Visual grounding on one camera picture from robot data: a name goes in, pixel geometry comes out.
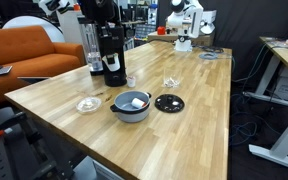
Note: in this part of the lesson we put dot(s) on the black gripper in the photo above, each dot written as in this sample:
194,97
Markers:
97,10

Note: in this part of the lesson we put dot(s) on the white idle robot arm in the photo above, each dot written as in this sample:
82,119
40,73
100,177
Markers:
189,20

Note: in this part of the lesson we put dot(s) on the black pod coffee machine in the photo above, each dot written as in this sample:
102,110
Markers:
117,78

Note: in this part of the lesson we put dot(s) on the white pod with red lid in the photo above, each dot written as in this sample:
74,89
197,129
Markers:
138,102

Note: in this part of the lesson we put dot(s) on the gray cooking pot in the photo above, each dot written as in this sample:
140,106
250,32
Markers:
127,115

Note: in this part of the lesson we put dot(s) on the clear water tank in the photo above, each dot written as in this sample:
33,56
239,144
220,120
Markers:
94,61

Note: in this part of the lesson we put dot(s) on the small clear cup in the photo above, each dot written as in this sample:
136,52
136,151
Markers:
131,81

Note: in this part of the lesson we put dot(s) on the red container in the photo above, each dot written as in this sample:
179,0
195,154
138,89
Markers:
161,30

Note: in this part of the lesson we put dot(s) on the tan cabinet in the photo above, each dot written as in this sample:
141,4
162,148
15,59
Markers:
164,39

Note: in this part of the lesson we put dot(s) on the clear glass dish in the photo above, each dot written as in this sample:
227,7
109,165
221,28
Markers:
89,104

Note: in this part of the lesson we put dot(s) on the clear drinking glass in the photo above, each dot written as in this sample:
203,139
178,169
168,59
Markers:
172,81

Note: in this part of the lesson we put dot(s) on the orange sofa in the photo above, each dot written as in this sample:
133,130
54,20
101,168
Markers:
17,46

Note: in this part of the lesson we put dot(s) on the wooden desk with white legs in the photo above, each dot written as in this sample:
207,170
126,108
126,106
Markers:
285,56

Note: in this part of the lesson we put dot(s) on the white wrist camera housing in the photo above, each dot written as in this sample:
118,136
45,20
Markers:
54,6

